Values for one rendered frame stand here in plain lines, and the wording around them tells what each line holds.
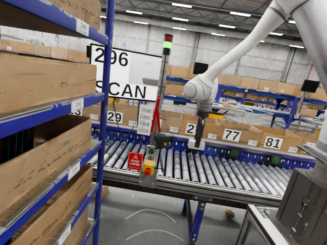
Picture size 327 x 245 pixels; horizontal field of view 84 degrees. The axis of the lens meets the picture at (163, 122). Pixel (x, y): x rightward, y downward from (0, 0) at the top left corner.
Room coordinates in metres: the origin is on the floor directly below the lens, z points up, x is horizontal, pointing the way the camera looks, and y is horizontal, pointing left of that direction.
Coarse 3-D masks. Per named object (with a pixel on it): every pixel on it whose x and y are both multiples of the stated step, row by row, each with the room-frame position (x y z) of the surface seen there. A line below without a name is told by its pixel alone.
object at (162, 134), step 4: (160, 132) 1.08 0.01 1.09; (164, 132) 1.09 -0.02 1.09; (156, 136) 1.04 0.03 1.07; (160, 136) 1.04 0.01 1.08; (164, 136) 1.04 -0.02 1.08; (168, 136) 1.04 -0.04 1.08; (172, 136) 1.04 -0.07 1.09; (156, 140) 1.04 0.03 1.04; (160, 140) 1.04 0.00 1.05; (164, 140) 1.04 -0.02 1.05; (168, 140) 1.04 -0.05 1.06; (172, 140) 1.04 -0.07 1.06; (160, 144) 1.05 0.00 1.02; (164, 144) 1.06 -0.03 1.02; (156, 148) 1.05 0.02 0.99; (160, 148) 1.05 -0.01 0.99
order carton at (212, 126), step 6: (186, 114) 1.98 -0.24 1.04; (186, 120) 1.70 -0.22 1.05; (192, 120) 1.98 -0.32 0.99; (204, 120) 1.98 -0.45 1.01; (210, 120) 1.98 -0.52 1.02; (216, 120) 1.94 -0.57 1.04; (186, 126) 1.70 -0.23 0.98; (204, 126) 1.69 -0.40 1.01; (210, 126) 1.69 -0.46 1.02; (216, 126) 1.69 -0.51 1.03; (180, 132) 1.70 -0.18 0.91; (204, 132) 1.69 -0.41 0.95; (210, 132) 1.69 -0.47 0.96; (216, 132) 1.69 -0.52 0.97; (204, 138) 1.69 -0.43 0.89; (216, 138) 1.69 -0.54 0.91
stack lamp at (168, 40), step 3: (165, 36) 1.10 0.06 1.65; (168, 36) 1.10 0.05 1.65; (165, 39) 1.10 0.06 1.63; (168, 39) 1.10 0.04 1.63; (171, 39) 1.11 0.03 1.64; (165, 42) 1.10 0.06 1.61; (168, 42) 1.10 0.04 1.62; (171, 42) 1.11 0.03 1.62; (165, 45) 1.10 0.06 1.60; (168, 45) 1.10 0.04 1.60; (171, 45) 1.12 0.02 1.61
